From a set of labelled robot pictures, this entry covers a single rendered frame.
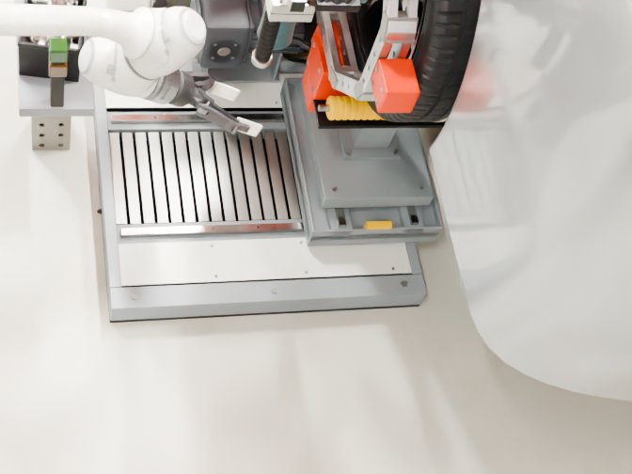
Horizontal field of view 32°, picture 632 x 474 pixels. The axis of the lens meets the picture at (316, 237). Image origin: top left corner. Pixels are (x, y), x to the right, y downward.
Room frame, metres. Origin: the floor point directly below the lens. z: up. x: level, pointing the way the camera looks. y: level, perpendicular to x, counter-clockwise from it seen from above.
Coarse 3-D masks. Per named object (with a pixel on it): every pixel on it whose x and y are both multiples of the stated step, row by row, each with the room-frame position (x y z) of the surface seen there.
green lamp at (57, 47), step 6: (48, 42) 1.44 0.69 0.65; (54, 42) 1.44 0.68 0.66; (60, 42) 1.44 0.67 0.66; (66, 42) 1.45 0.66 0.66; (48, 48) 1.44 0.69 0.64; (54, 48) 1.42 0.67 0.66; (60, 48) 1.43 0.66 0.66; (66, 48) 1.44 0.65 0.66; (54, 54) 1.42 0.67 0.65; (60, 54) 1.42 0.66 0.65; (66, 54) 1.43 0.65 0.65; (54, 60) 1.42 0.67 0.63; (60, 60) 1.42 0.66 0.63; (66, 60) 1.43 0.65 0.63
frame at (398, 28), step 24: (384, 0) 1.61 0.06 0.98; (408, 0) 1.62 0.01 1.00; (384, 24) 1.57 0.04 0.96; (408, 24) 1.58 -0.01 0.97; (336, 48) 1.77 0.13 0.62; (384, 48) 1.55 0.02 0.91; (408, 48) 1.58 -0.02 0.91; (336, 72) 1.69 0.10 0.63; (360, 72) 1.71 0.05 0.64; (360, 96) 1.56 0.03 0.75
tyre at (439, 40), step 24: (432, 0) 1.62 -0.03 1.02; (456, 0) 1.62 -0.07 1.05; (480, 0) 1.64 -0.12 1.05; (432, 24) 1.59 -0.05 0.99; (456, 24) 1.60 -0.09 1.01; (432, 48) 1.57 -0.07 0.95; (456, 48) 1.59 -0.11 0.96; (432, 72) 1.55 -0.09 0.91; (456, 72) 1.58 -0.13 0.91; (432, 96) 1.56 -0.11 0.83; (456, 96) 1.59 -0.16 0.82; (408, 120) 1.59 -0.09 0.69; (432, 120) 1.64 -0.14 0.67
